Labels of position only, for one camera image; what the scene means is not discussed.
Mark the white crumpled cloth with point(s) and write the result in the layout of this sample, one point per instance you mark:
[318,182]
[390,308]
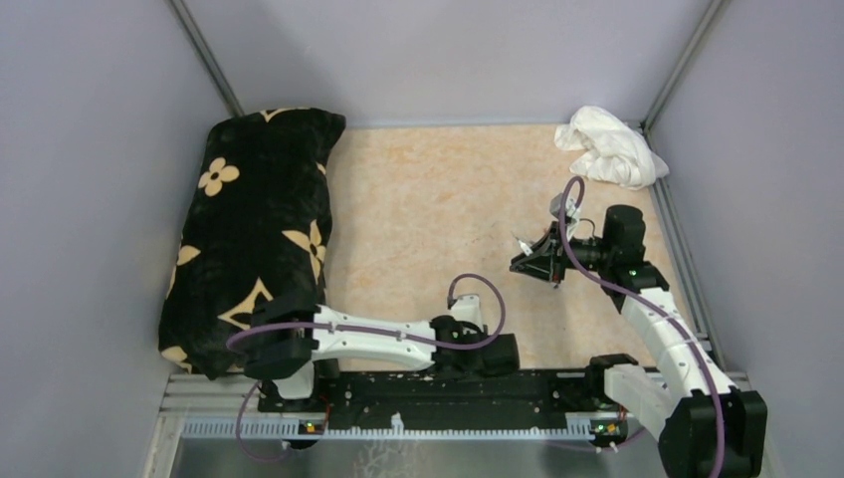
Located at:
[611,151]

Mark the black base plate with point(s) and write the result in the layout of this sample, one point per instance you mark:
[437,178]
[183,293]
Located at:
[545,398]

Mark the aluminium corner post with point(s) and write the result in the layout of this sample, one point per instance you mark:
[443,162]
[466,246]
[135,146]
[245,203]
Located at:
[203,51]
[693,47]

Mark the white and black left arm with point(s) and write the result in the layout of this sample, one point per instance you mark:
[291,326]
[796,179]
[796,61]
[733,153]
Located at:
[286,345]

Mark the black floral blanket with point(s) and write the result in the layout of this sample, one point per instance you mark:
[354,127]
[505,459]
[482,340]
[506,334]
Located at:
[257,229]

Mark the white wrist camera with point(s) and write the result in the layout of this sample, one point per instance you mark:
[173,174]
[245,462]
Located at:
[467,308]
[565,208]

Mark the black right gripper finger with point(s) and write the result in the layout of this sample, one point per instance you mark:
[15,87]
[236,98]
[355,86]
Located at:
[543,267]
[549,244]

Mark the white marker pen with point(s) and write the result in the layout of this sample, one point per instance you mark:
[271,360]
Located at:
[525,246]

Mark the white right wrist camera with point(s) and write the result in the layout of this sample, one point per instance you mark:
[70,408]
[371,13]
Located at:
[565,208]

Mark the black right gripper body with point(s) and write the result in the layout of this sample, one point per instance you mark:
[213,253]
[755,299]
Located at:
[588,254]

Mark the slotted cable duct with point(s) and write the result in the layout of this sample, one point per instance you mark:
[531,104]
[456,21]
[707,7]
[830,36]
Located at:
[299,429]

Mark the aluminium corner post left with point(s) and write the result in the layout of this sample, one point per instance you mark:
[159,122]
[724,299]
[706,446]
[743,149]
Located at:
[203,51]

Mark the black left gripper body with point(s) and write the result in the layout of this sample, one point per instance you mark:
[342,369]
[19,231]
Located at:
[278,336]

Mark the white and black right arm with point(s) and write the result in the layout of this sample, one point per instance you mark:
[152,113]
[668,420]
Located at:
[704,424]

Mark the aluminium corner post right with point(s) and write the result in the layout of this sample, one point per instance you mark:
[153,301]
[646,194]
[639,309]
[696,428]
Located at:
[693,47]

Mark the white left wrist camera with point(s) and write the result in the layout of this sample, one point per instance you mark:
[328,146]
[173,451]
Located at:
[467,308]

